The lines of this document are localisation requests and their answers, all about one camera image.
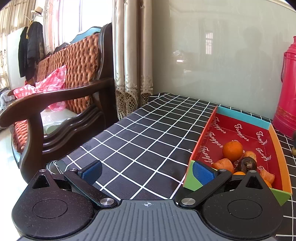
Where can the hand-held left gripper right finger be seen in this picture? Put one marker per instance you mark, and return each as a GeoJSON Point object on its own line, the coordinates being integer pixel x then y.
{"type": "Point", "coordinates": [203, 173]}

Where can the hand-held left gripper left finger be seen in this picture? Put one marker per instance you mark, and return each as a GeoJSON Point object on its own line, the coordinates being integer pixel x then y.
{"type": "Point", "coordinates": [92, 172]}

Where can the orange carrot piece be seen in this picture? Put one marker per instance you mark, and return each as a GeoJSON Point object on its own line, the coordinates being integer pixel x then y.
{"type": "Point", "coordinates": [223, 165]}
{"type": "Point", "coordinates": [267, 175]}

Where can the dark brown fruit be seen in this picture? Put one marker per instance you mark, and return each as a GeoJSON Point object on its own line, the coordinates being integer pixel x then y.
{"type": "Point", "coordinates": [248, 164]}

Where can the orange persimmon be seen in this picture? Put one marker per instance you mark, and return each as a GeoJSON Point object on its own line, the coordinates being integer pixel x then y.
{"type": "Point", "coordinates": [251, 154]}

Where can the colourful cardboard box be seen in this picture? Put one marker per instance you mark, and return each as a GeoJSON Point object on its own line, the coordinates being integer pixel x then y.
{"type": "Point", "coordinates": [242, 132]}

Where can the black white checked tablecloth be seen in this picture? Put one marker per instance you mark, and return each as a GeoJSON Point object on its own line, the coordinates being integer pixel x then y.
{"type": "Point", "coordinates": [150, 143]}

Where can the small green round fruit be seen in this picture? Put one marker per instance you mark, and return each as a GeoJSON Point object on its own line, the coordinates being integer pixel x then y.
{"type": "Point", "coordinates": [294, 150]}

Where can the pink checked cloth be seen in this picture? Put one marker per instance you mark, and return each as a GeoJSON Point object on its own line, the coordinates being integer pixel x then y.
{"type": "Point", "coordinates": [46, 83]}

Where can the wooden sofa with orange cushions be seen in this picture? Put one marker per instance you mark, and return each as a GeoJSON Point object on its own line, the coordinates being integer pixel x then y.
{"type": "Point", "coordinates": [76, 69]}

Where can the red thermos flask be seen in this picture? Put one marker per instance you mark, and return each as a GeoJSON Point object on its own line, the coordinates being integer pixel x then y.
{"type": "Point", "coordinates": [288, 92]}

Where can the beige curtain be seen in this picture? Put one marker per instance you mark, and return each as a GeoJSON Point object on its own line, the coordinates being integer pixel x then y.
{"type": "Point", "coordinates": [131, 58]}

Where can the dark jacket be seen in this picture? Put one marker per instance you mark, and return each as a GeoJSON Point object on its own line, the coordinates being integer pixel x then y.
{"type": "Point", "coordinates": [35, 46]}

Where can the white board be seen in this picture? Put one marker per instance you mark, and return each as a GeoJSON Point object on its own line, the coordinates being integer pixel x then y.
{"type": "Point", "coordinates": [12, 58]}

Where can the black coat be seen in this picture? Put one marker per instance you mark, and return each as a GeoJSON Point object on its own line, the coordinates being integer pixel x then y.
{"type": "Point", "coordinates": [23, 51]}

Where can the beige hat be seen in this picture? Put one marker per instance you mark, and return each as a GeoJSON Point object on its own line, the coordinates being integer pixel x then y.
{"type": "Point", "coordinates": [37, 11]}

